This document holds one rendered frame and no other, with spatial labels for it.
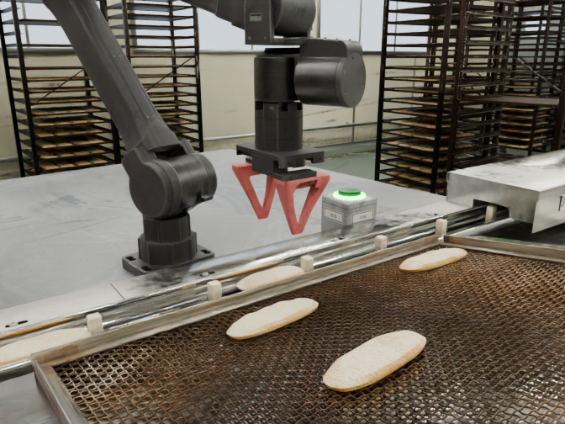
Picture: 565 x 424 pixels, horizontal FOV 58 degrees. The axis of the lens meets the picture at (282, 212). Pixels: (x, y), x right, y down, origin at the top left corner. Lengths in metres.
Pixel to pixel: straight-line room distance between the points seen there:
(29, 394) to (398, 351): 0.27
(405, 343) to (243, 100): 5.42
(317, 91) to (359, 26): 6.19
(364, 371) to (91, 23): 0.65
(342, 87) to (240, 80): 5.18
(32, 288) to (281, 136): 0.41
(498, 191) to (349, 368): 0.66
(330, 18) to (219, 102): 1.75
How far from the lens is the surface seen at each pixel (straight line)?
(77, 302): 0.63
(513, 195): 0.95
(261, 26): 0.58
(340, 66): 0.54
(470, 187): 0.99
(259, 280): 0.64
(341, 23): 6.55
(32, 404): 0.42
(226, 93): 5.63
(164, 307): 0.61
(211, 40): 5.53
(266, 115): 0.59
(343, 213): 0.86
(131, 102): 0.77
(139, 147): 0.74
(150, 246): 0.76
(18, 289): 0.80
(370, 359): 0.36
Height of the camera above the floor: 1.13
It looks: 17 degrees down
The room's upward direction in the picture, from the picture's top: straight up
